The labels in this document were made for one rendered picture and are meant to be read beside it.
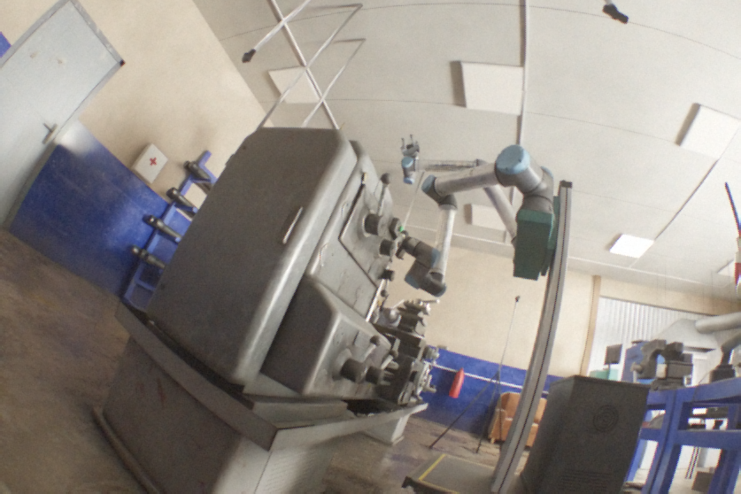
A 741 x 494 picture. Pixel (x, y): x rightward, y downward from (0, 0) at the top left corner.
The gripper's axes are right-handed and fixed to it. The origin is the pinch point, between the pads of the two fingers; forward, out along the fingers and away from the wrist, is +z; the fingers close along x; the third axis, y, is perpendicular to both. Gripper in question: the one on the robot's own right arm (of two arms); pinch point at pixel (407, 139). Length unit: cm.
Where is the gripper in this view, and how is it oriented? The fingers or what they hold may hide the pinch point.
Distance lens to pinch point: 230.7
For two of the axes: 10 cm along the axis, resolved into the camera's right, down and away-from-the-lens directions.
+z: -2.8, -5.1, -8.1
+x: -9.1, 4.2, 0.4
